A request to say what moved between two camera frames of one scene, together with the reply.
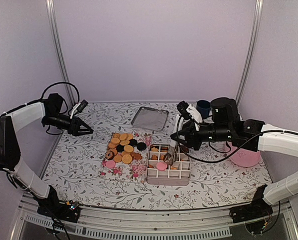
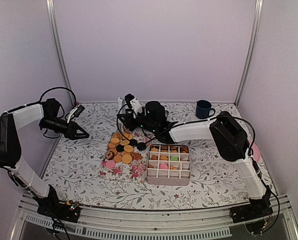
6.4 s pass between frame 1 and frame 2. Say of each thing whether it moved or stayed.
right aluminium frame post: stayed
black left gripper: moved
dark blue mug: stayed
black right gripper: moved
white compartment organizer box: stayed
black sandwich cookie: stayed
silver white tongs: moved
